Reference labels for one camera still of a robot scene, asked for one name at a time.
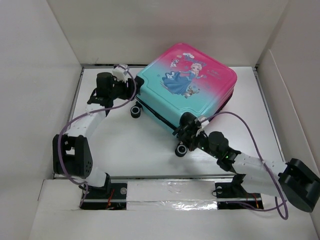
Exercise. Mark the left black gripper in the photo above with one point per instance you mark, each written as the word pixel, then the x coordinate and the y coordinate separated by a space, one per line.
pixel 128 87

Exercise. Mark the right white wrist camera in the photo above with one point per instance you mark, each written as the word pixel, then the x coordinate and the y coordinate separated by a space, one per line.
pixel 203 122

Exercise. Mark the pink and teal suitcase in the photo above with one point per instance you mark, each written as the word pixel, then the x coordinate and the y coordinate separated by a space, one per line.
pixel 181 85

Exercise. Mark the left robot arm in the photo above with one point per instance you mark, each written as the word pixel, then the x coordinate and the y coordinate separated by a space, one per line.
pixel 71 151

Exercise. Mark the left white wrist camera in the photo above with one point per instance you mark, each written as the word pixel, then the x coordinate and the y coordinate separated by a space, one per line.
pixel 121 73

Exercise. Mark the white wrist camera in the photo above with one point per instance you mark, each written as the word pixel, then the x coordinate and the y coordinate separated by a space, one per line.
pixel 203 122
pixel 121 73

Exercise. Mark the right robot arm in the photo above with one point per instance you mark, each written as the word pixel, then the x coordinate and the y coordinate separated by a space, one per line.
pixel 293 180

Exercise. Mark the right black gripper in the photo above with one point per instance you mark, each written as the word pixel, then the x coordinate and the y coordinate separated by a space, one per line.
pixel 190 138

